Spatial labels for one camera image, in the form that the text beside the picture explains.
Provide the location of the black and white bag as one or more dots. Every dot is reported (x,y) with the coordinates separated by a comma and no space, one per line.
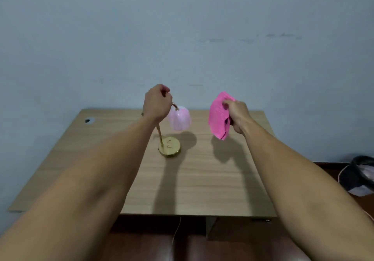
(358,176)

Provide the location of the person's left forearm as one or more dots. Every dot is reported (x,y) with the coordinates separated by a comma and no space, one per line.
(79,187)

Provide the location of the person's right hand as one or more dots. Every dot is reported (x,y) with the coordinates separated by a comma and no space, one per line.
(238,114)

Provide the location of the person's left fingers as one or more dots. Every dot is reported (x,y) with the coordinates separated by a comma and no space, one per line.
(165,90)

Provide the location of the person's right forearm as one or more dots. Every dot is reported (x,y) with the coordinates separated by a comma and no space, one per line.
(306,193)

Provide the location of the wooden desk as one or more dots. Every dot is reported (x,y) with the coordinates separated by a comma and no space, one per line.
(163,167)

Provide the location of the person's left hand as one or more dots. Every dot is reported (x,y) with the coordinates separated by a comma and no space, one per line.
(156,103)

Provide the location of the pink cleaning cloth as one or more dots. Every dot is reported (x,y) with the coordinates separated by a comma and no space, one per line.
(217,116)

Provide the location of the person's right fingers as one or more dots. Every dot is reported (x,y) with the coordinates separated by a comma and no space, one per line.
(228,106)

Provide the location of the gold lamp with pink shade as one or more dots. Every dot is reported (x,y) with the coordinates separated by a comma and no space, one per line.
(175,123)

